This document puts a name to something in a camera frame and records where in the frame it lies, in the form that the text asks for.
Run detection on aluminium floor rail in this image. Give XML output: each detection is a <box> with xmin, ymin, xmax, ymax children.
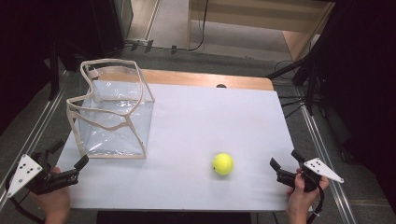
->
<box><xmin>0</xmin><ymin>88</ymin><xmax>67</xmax><ymax>213</ymax></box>
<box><xmin>299</xmin><ymin>104</ymin><xmax>358</xmax><ymax>224</ymax></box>

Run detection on black floor cables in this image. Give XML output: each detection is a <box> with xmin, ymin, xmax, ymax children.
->
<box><xmin>274</xmin><ymin>60</ymin><xmax>314</xmax><ymax>119</ymax></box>

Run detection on clear plastic bag beige trim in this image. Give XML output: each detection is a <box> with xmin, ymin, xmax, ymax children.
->
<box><xmin>65</xmin><ymin>58</ymin><xmax>156</xmax><ymax>160</ymax></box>

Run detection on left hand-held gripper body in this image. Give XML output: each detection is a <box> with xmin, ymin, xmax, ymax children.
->
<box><xmin>6</xmin><ymin>148</ymin><xmax>79</xmax><ymax>199</ymax></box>

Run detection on black tripod stand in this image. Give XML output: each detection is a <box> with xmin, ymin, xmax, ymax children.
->
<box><xmin>265</xmin><ymin>6</ymin><xmax>339</xmax><ymax>117</ymax></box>

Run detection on person's right hand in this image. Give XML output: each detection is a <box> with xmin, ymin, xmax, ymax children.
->
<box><xmin>286</xmin><ymin>167</ymin><xmax>331</xmax><ymax>218</ymax></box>

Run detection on yellow tennis ball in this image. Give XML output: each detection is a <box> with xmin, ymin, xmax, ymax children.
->
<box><xmin>211</xmin><ymin>152</ymin><xmax>235</xmax><ymax>176</ymax></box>

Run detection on white table sheet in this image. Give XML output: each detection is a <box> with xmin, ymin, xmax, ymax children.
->
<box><xmin>56</xmin><ymin>81</ymin><xmax>300</xmax><ymax>213</ymax></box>

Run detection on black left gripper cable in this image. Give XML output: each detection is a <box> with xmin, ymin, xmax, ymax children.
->
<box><xmin>5</xmin><ymin>174</ymin><xmax>46</xmax><ymax>224</ymax></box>

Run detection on person's left hand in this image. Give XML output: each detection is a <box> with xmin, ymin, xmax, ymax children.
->
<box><xmin>30</xmin><ymin>166</ymin><xmax>71</xmax><ymax>220</ymax></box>

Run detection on light wooden furniture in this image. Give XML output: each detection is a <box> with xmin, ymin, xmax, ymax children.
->
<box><xmin>186</xmin><ymin>0</ymin><xmax>336</xmax><ymax>63</ymax></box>

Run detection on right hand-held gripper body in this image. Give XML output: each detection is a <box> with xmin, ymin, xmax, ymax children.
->
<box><xmin>276</xmin><ymin>157</ymin><xmax>346</xmax><ymax>193</ymax></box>

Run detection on black upright stand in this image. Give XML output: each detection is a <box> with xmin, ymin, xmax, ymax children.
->
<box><xmin>48</xmin><ymin>40</ymin><xmax>61</xmax><ymax>102</ymax></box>

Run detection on black hanging cable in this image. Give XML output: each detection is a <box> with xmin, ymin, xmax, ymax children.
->
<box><xmin>186</xmin><ymin>0</ymin><xmax>209</xmax><ymax>52</ymax></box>

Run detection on black right gripper strap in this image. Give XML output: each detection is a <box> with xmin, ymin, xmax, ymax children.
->
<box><xmin>306</xmin><ymin>185</ymin><xmax>326</xmax><ymax>224</ymax></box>

